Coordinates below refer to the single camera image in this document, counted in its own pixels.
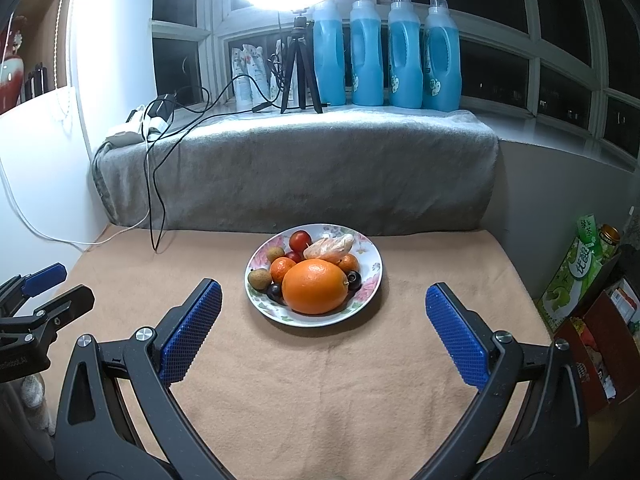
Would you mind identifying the white charger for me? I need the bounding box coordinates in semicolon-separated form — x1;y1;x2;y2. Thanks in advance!
127;105;171;135

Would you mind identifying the bread roll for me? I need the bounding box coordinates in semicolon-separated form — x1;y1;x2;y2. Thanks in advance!
303;233;355;264

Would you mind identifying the black cable with switch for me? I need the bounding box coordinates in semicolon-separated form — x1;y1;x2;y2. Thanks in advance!
200;50;331;116

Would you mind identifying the wooden shelf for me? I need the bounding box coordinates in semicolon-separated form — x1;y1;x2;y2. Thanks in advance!
0;0;78;116

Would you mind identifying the grey blanket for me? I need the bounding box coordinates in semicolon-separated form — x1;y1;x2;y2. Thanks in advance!
91;109;500;237

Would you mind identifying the white window frame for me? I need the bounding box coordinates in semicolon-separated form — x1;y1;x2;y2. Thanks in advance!
150;0;640;171

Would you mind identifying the white power strip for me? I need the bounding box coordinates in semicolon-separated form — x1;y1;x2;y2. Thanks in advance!
106;129;145;148

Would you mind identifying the blue detergent bottle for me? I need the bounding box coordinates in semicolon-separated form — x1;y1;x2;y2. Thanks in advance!
312;0;347;107
421;0;462;112
388;0;425;109
349;0;385;107

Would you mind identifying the black power cable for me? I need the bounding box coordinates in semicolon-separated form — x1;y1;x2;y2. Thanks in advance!
144;77;236;253

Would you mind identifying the red vase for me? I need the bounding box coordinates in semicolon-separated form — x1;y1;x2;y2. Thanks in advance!
0;15;27;111

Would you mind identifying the red cardboard box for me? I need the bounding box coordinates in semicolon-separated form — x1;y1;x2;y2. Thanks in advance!
552;270;640;416

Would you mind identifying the floral white plate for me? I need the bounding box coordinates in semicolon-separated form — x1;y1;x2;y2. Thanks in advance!
244;223;383;328

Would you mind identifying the black tripod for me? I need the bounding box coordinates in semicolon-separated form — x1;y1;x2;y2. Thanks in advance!
279;10;325;115

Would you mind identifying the white cabinet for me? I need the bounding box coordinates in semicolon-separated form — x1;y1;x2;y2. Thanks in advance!
0;85;108;286

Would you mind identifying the green drink carton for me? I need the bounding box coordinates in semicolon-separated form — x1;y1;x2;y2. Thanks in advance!
540;215;608;333

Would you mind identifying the person's left hand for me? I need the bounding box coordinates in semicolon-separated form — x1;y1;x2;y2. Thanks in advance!
20;375;56;436

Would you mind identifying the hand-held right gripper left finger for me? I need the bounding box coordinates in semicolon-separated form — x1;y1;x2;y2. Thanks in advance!
55;278;236;480

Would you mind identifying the large orange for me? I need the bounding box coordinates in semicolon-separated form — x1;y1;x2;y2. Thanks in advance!
281;258;349;316

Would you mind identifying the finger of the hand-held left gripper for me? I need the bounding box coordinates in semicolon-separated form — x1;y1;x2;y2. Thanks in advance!
0;262;67;317
0;285;96;335

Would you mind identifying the gold-top drink can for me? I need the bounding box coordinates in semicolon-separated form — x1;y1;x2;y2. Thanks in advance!
597;224;622;256

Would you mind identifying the black power adapter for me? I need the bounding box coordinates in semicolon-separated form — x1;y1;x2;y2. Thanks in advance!
149;94;178;117

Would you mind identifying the white cable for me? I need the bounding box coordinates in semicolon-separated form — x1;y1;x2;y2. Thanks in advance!
0;160;151;246

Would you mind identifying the white refill pouch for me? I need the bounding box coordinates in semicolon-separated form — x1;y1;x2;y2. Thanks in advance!
250;45;268;106
269;42;301;101
232;45;253;108

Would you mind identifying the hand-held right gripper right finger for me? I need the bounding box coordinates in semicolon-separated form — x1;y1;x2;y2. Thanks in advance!
412;282;591;480

